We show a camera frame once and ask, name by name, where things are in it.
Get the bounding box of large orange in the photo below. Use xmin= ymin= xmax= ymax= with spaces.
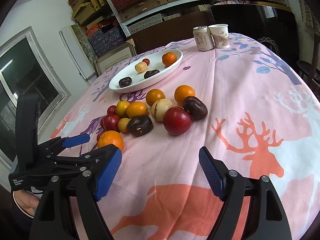
xmin=97 ymin=131 xmax=125 ymax=151

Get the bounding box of small tan longan fruit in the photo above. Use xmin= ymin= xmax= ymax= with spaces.
xmin=118 ymin=118 xmax=130 ymax=133

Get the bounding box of dark purple fruit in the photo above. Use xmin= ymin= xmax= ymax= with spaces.
xmin=127 ymin=115 xmax=153 ymax=137
xmin=144 ymin=69 xmax=160 ymax=79
xmin=182 ymin=96 xmax=208 ymax=120
xmin=118 ymin=76 xmax=132 ymax=88

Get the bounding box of striped pepino melon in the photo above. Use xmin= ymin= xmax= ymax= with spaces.
xmin=151 ymin=99 xmax=173 ymax=122

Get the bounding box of orange round fruit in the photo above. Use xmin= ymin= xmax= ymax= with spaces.
xmin=145 ymin=89 xmax=165 ymax=107
xmin=174 ymin=85 xmax=196 ymax=106

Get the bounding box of small red cherry tomato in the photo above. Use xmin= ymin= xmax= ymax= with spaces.
xmin=142 ymin=59 xmax=150 ymax=65

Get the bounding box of small orange mandarin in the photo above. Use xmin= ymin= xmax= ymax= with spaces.
xmin=162 ymin=52 xmax=177 ymax=67

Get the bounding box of yellow orange tomato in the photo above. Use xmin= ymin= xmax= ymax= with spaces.
xmin=116 ymin=100 xmax=130 ymax=118

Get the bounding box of person left hand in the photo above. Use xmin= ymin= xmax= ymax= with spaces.
xmin=12 ymin=190 xmax=39 ymax=218

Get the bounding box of white plate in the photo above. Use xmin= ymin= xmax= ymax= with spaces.
xmin=108 ymin=49 xmax=183 ymax=93

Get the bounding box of white board panel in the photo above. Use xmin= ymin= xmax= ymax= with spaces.
xmin=59 ymin=25 xmax=97 ymax=86

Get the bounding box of framed picture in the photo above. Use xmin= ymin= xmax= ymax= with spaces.
xmin=95 ymin=38 xmax=137 ymax=76

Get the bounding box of pink deer tablecloth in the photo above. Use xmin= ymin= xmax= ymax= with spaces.
xmin=49 ymin=32 xmax=320 ymax=240

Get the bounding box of dark wooden cabinet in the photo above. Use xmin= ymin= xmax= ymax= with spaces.
xmin=128 ymin=11 xmax=214 ymax=54

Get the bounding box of pink drink can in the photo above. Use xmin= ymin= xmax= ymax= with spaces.
xmin=193 ymin=26 xmax=214 ymax=51

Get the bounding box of paper cup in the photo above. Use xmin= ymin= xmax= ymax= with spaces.
xmin=208 ymin=24 xmax=229 ymax=49

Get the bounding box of window frame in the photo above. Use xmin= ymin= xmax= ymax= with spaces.
xmin=1 ymin=27 xmax=71 ymax=168

